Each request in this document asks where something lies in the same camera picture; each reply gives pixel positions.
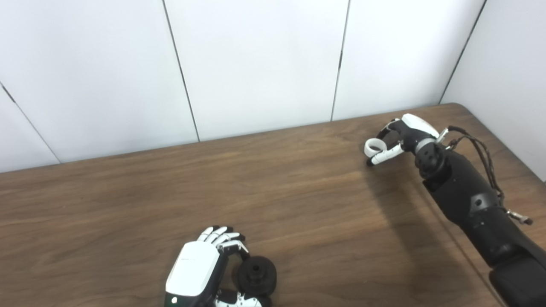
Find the round black part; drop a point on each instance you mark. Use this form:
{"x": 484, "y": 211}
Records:
{"x": 260, "y": 279}

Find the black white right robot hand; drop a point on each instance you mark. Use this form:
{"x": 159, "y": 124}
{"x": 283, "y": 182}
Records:
{"x": 413, "y": 130}

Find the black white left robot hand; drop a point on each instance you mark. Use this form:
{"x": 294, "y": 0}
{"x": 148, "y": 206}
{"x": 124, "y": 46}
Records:
{"x": 194, "y": 268}

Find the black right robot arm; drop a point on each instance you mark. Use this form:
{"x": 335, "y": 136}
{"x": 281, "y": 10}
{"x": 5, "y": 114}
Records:
{"x": 469, "y": 196}

